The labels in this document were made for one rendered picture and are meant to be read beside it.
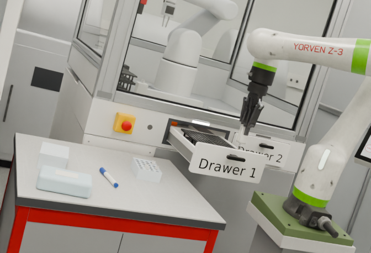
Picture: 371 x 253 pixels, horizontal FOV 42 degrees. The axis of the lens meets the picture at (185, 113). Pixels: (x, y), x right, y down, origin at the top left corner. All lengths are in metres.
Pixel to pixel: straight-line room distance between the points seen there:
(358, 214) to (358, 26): 1.49
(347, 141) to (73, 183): 0.96
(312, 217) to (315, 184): 0.11
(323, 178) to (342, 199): 2.19
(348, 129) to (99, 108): 0.93
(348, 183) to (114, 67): 2.36
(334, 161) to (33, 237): 0.95
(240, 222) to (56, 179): 1.15
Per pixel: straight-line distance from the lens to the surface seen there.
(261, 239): 1.76
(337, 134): 1.79
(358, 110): 1.78
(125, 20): 1.87
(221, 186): 2.17
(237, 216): 2.27
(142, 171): 1.65
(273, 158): 2.22
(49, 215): 1.37
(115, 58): 1.87
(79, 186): 1.37
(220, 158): 1.73
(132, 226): 1.43
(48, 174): 1.38
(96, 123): 1.91
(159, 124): 1.97
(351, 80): 4.02
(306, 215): 1.65
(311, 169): 1.64
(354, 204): 3.71
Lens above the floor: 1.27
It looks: 9 degrees down
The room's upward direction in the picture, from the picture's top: 16 degrees clockwise
